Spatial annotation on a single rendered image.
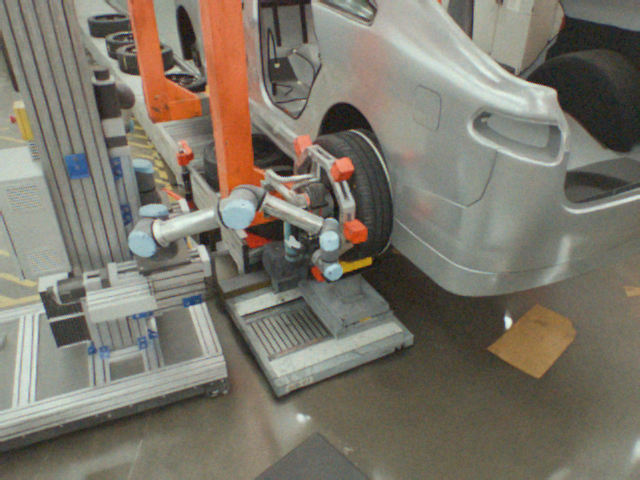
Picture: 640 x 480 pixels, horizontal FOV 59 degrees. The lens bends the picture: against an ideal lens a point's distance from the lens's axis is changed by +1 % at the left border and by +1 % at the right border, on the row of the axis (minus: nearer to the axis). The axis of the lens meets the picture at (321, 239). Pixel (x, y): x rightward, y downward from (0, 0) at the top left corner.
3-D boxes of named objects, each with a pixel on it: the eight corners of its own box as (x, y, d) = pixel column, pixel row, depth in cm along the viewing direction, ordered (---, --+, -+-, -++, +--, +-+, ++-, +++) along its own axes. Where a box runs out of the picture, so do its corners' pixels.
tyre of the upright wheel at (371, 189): (380, 107, 263) (329, 151, 324) (336, 115, 254) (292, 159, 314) (422, 240, 259) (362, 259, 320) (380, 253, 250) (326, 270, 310)
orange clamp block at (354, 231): (356, 231, 264) (366, 240, 257) (342, 235, 261) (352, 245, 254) (357, 219, 260) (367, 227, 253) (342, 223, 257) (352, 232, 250)
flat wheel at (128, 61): (142, 58, 737) (138, 40, 725) (185, 64, 717) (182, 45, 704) (108, 71, 686) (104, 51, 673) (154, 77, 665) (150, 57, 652)
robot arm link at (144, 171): (159, 188, 280) (154, 163, 272) (131, 194, 274) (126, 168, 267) (152, 178, 288) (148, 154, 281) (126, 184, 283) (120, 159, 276)
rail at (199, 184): (256, 264, 353) (254, 235, 342) (242, 268, 350) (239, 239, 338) (160, 135, 538) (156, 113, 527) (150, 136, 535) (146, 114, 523)
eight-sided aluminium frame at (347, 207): (353, 273, 276) (357, 173, 247) (341, 276, 273) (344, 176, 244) (305, 223, 316) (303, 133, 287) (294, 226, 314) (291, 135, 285)
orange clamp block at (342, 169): (349, 179, 257) (355, 169, 250) (334, 183, 254) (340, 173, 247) (343, 167, 260) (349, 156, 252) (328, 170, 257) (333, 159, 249)
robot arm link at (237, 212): (145, 243, 238) (262, 208, 227) (134, 263, 226) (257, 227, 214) (131, 220, 233) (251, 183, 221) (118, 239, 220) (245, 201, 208)
